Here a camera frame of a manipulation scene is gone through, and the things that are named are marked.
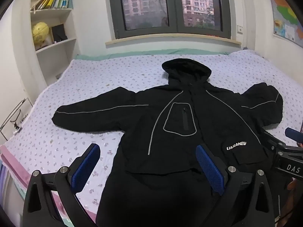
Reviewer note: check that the wooden windowsill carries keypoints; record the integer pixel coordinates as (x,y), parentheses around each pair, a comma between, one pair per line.
(172,38)

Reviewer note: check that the white framed picture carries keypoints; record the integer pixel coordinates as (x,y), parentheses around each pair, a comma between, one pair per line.
(16,120)

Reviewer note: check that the bed with floral sheet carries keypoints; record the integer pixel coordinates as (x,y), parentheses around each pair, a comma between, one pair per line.
(94,80)

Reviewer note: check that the white bookshelf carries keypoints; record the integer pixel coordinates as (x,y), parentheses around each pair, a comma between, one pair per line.
(64,59)

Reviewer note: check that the wall map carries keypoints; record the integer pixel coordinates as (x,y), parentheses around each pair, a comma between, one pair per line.
(285,16)

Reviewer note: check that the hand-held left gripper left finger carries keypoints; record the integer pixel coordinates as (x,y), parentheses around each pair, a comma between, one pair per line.
(85,167)

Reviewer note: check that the white wall socket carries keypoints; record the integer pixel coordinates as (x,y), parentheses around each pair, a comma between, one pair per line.
(240,29)

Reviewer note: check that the black box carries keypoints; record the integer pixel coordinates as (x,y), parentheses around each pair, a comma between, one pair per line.
(59,32)

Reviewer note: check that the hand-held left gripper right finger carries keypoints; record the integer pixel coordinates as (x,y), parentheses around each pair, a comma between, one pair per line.
(209,167)

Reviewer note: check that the black hooded jacket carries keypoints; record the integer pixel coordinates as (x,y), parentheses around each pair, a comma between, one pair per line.
(180,146)

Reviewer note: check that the dark framed window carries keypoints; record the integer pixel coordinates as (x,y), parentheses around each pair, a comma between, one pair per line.
(174,7)

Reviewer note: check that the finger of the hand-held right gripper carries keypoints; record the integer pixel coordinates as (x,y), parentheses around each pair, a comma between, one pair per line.
(272,139)
(294,134)

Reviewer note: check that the green mattress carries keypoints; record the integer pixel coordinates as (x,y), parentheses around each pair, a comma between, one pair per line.
(151,53)

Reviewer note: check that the yellow globe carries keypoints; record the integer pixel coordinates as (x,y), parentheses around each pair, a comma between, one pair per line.
(40,34)

